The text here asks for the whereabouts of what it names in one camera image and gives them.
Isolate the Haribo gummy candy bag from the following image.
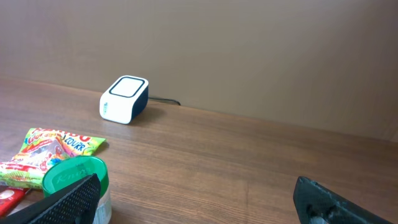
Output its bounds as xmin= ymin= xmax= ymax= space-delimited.
xmin=1 ymin=128 xmax=106 ymax=189

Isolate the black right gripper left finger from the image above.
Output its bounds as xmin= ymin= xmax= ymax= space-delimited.
xmin=1 ymin=174 xmax=101 ymax=224

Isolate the red Nescafe stick sachet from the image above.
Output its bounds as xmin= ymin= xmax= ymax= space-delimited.
xmin=1 ymin=186 xmax=29 ymax=217

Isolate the black scanner cable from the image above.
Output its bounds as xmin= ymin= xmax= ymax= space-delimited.
xmin=147 ymin=96 xmax=182 ymax=106

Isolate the white barcode scanner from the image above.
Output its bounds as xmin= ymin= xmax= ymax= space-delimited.
xmin=99 ymin=75 xmax=149 ymax=124

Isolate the green lid jar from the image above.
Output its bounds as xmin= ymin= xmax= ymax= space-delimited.
xmin=42 ymin=155 xmax=113 ymax=224

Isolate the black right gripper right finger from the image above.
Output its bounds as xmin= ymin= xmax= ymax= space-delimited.
xmin=293 ymin=176 xmax=392 ymax=224

